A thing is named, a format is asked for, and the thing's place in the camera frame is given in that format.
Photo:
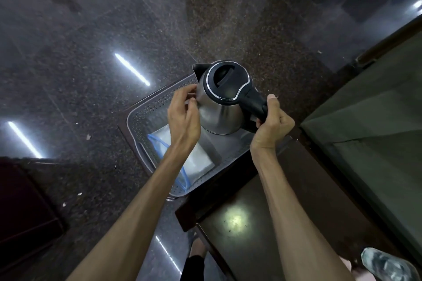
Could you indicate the person's left hand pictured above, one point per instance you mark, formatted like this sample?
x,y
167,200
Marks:
x,y
184,126

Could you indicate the person's right hand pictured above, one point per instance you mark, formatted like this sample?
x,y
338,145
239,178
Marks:
x,y
273,129

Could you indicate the grey perforated plastic tray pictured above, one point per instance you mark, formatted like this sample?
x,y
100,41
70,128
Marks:
x,y
148,116

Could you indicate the clear zip bag blue seal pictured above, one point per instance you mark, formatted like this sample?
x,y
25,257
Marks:
x,y
197,162

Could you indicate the steel kettle with black lid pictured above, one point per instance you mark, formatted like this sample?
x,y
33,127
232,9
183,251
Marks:
x,y
224,106

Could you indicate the person's left forearm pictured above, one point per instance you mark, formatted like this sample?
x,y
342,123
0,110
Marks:
x,y
132,224

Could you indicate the person's right forearm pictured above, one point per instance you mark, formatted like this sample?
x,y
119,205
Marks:
x,y
296,224

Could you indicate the dark wooden coffee table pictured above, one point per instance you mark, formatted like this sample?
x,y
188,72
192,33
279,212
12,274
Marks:
x,y
250,248

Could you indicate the person's left foot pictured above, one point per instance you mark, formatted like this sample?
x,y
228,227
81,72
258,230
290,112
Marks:
x,y
198,248

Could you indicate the person's black trousers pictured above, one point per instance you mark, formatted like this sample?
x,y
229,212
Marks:
x,y
193,269

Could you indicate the small dark wooden side table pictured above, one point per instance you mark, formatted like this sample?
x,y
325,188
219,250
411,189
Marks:
x,y
211,198

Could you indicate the green fabric armchair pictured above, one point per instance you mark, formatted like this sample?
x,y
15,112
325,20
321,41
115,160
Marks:
x,y
372,145

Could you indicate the dark wooden furniture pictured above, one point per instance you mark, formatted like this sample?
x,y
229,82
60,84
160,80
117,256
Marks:
x,y
26,211

